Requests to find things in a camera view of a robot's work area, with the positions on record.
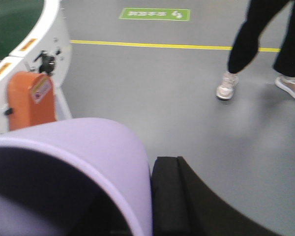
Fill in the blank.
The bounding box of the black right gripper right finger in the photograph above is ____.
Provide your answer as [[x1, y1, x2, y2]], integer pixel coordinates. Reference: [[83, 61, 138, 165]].
[[151, 156, 276, 236]]

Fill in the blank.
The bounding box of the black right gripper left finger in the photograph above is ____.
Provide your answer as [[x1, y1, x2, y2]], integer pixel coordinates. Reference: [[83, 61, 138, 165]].
[[68, 194, 132, 236]]

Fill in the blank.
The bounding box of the lavender plastic cup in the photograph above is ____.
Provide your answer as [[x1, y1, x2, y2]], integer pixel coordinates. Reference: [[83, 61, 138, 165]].
[[0, 118, 152, 236]]

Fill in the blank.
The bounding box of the white outer conveyor rim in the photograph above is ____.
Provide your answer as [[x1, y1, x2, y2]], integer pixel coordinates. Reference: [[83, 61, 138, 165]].
[[0, 0, 72, 134]]

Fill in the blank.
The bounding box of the green circular conveyor belt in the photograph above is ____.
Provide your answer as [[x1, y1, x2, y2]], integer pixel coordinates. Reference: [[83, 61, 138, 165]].
[[0, 0, 44, 60]]

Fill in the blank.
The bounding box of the orange motor cover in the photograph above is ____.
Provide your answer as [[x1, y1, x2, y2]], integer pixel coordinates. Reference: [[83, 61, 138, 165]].
[[7, 71, 56, 131]]

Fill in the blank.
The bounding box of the person in black trousers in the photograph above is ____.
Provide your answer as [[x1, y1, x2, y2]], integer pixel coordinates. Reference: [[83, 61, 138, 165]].
[[215, 0, 295, 103]]

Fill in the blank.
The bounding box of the green floor sign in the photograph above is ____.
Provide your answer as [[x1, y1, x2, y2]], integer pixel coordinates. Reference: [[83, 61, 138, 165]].
[[119, 7, 191, 21]]

